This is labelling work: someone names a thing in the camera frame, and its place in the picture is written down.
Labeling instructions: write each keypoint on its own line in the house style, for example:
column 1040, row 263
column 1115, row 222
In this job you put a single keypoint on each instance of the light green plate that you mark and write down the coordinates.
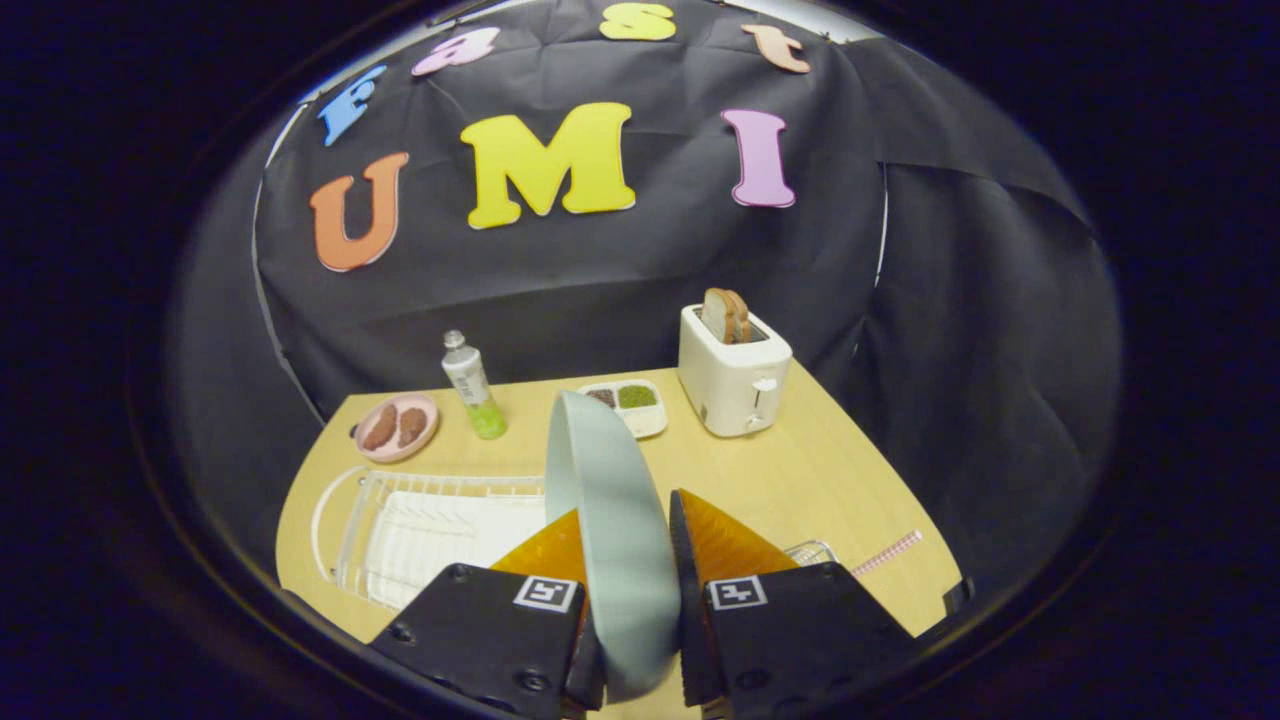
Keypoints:
column 620, row 540

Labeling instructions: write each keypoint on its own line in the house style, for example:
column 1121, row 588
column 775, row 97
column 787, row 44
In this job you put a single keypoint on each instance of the white divided snack tray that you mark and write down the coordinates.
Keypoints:
column 645, row 418

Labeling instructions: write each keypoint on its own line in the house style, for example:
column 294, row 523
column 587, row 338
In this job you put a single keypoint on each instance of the brown bread slice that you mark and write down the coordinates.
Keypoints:
column 722, row 315

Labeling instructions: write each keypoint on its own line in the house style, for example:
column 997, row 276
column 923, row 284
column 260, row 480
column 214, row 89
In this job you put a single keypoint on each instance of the clear bottle with green drink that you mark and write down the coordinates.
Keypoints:
column 470, row 385

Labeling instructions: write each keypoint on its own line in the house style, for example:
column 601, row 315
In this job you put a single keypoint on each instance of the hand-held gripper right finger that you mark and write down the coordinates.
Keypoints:
column 685, row 580

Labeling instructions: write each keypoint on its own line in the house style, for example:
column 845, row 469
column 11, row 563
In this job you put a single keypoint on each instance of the pink plate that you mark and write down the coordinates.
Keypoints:
column 392, row 450

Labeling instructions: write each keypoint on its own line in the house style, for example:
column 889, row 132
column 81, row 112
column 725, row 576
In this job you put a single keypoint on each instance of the brown food piece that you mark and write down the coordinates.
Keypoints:
column 412, row 426
column 379, row 428

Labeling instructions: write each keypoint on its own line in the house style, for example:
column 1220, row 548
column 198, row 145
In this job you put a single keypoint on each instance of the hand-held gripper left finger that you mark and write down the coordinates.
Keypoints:
column 480, row 640

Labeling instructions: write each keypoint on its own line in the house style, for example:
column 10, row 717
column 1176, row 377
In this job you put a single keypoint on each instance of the white toaster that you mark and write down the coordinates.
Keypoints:
column 730, row 385

